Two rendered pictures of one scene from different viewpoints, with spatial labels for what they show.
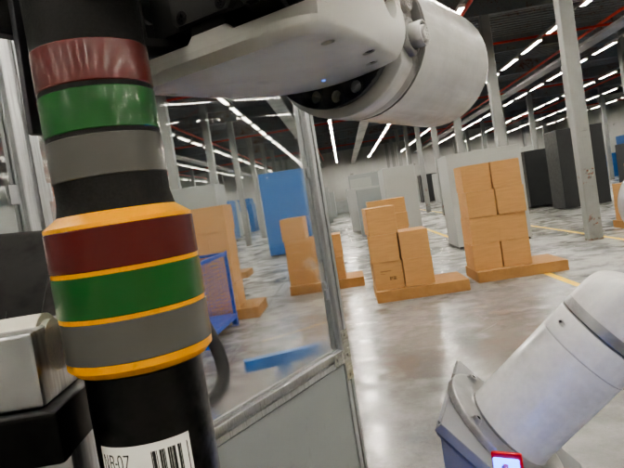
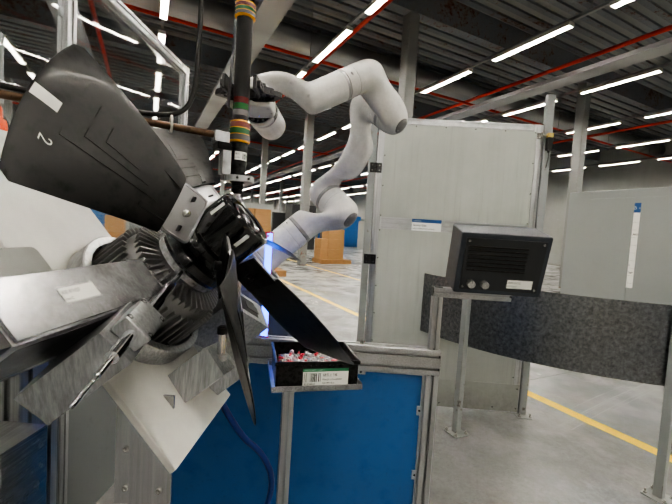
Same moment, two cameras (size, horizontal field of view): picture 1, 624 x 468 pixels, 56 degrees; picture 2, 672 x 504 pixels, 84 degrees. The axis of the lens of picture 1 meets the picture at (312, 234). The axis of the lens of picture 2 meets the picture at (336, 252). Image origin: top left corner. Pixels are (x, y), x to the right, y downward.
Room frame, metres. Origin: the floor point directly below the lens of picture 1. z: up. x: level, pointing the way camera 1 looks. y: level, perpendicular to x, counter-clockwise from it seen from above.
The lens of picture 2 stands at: (-0.63, 0.28, 1.21)
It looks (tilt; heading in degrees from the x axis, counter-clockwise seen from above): 3 degrees down; 329
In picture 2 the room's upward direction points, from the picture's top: 4 degrees clockwise
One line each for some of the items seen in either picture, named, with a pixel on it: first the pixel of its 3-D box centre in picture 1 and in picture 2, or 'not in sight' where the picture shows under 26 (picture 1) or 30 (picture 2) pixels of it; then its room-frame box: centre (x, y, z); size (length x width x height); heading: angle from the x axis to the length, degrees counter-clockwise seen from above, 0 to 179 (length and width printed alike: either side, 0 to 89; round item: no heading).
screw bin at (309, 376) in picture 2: not in sight; (312, 363); (0.25, -0.19, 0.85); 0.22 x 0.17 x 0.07; 72
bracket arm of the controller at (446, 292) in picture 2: not in sight; (470, 293); (0.14, -0.67, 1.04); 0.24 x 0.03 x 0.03; 57
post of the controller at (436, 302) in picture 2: not in sight; (435, 317); (0.20, -0.58, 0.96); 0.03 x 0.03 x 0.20; 57
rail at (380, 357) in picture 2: not in sight; (295, 351); (0.43, -0.22, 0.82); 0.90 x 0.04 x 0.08; 57
